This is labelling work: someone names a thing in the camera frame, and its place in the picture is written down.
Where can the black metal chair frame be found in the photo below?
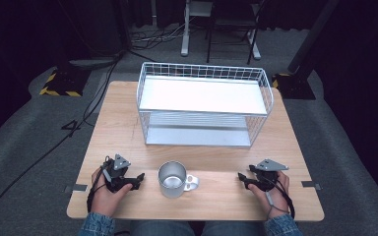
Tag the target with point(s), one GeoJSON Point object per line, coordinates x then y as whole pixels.
{"type": "Point", "coordinates": [231, 23]}

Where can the person's right leg in jeans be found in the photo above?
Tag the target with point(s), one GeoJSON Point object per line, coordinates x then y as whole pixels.
{"type": "Point", "coordinates": [233, 229]}

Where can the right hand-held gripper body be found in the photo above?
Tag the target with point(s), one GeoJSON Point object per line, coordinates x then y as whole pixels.
{"type": "Point", "coordinates": [268, 170]}

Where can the silver metal cup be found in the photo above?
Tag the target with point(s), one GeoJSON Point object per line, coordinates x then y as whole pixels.
{"type": "Point", "coordinates": [172, 178]}

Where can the grey tape strip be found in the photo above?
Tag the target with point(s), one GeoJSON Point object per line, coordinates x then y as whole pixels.
{"type": "Point", "coordinates": [311, 184]}
{"type": "Point", "coordinates": [79, 188]}

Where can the person's right hand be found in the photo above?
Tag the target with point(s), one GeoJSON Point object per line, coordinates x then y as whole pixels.
{"type": "Point", "coordinates": [275, 200]}

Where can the person's left hand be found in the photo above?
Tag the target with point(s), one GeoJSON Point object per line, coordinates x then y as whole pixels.
{"type": "Point", "coordinates": [106, 200]}

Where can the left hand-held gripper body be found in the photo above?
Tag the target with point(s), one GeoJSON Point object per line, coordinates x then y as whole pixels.
{"type": "Point", "coordinates": [116, 171]}

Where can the black slanted pole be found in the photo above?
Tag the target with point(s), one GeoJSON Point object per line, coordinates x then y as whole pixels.
{"type": "Point", "coordinates": [311, 36]}

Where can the black base with yellow stripes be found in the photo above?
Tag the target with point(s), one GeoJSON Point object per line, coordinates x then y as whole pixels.
{"type": "Point", "coordinates": [293, 87]}
{"type": "Point", "coordinates": [64, 83]}

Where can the white metal desk frame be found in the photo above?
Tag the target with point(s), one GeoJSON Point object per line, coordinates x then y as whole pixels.
{"type": "Point", "coordinates": [185, 32]}

